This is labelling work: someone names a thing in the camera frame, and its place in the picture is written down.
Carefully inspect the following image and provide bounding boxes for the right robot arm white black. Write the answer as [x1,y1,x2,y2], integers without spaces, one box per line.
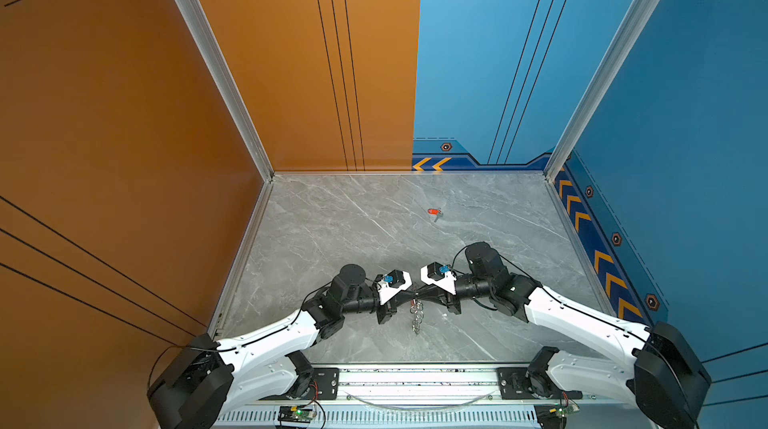
[415,242,712,428]

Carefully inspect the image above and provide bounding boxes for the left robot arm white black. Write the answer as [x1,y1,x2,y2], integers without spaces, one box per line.
[147,264,413,428]

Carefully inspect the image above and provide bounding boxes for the red tag with grey key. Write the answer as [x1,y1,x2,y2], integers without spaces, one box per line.
[427,208,444,222]

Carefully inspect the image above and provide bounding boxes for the left green circuit board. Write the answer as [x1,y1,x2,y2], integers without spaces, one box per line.
[276,406,317,428]

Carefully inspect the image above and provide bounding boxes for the green circuit board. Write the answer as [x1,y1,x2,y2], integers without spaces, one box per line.
[276,406,317,428]
[534,402,580,429]

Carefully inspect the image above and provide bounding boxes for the right green circuit board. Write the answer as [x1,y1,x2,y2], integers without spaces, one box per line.
[534,402,580,429]

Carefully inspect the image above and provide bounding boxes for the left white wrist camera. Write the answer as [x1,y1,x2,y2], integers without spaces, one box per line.
[373,270,412,306]

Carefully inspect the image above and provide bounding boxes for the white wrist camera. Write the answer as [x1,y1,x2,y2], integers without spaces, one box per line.
[373,270,412,306]
[420,262,457,295]

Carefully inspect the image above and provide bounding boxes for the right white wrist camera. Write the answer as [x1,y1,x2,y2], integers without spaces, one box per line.
[420,262,457,295]

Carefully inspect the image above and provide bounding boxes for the clear cable on rail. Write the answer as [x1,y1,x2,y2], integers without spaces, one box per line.
[347,392,490,412]

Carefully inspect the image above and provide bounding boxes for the aluminium front rail frame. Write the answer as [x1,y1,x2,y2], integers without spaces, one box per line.
[210,363,655,428]

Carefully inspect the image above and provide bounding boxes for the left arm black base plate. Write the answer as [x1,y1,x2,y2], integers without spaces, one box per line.
[265,367,340,402]

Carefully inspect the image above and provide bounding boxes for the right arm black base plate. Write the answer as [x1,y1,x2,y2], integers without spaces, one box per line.
[496,366,584,400]

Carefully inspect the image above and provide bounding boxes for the left corner aluminium post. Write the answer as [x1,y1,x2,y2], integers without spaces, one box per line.
[174,0,274,183]

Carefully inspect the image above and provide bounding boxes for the corner aluminium post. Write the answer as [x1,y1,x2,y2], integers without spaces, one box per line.
[543,0,661,183]
[174,0,274,183]

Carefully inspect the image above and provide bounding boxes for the right corner aluminium post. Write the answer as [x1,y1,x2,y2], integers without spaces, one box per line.
[543,0,661,183]

